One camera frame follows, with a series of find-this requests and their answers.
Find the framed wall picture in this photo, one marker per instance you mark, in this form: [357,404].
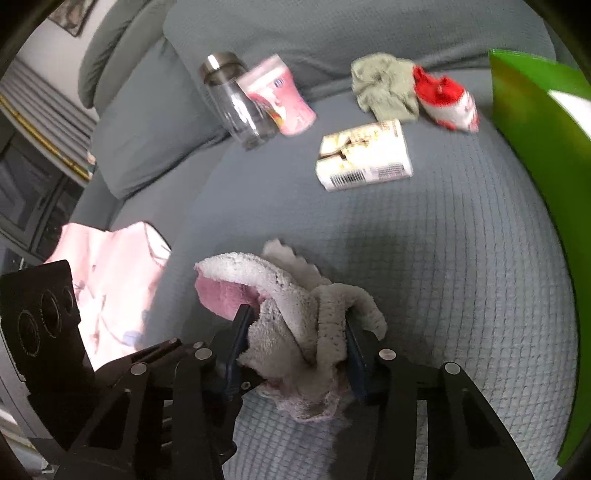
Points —
[71,15]

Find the clear glass jar metal lid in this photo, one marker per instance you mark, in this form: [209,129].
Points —
[244,120]

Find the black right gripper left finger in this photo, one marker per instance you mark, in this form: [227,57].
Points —
[166,412]

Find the tissue pack with burger print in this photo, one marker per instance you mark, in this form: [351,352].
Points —
[369,154]

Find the green storage box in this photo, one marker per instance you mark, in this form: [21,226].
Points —
[542,108]

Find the white and pink fuzzy cloth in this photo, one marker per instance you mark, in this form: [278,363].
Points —
[298,337]

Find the pink plastic cup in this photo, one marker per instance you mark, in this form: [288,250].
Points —
[271,86]

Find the dark tv cabinet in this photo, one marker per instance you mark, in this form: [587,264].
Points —
[36,201]

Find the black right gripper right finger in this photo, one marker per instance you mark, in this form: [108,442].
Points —
[466,439]

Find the red and white sock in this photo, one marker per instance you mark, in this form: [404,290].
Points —
[447,102]

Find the pink plastic bag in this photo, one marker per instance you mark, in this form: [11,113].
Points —
[114,276]

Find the pale green knitted cloth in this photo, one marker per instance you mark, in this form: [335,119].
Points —
[385,86]

